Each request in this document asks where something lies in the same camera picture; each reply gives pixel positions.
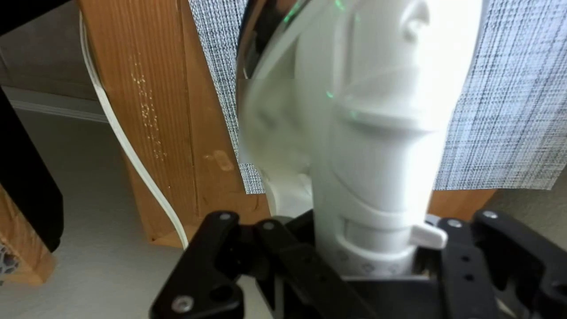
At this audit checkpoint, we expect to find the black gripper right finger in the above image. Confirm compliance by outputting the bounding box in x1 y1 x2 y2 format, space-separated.
413 207 567 319

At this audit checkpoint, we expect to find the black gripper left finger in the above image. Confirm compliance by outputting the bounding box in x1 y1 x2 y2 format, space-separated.
147 209 379 319

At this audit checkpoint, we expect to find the white pressing iron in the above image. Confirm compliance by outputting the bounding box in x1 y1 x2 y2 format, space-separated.
237 0 485 280

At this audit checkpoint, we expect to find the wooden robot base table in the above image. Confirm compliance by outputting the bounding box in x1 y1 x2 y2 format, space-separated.
0 183 58 287

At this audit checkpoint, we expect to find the grey checkered cloth mat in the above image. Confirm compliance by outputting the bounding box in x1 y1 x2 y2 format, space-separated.
186 0 567 195

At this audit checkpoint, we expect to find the wooden side table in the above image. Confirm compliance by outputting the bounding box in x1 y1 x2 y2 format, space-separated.
78 0 499 252

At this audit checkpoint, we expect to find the white iron power cord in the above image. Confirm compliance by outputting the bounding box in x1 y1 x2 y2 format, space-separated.
78 11 191 252

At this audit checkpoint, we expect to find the black shelf frame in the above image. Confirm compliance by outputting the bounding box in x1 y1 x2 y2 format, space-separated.
0 0 71 255

